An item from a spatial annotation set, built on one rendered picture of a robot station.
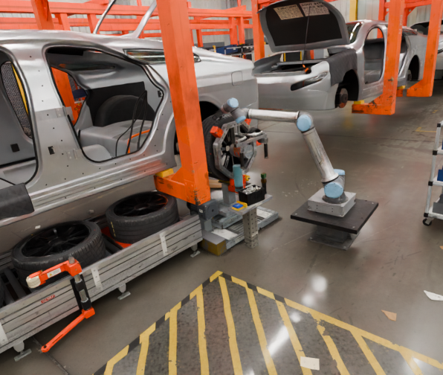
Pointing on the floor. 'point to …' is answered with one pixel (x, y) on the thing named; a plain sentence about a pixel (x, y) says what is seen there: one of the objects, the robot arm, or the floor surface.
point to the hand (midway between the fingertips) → (214, 118)
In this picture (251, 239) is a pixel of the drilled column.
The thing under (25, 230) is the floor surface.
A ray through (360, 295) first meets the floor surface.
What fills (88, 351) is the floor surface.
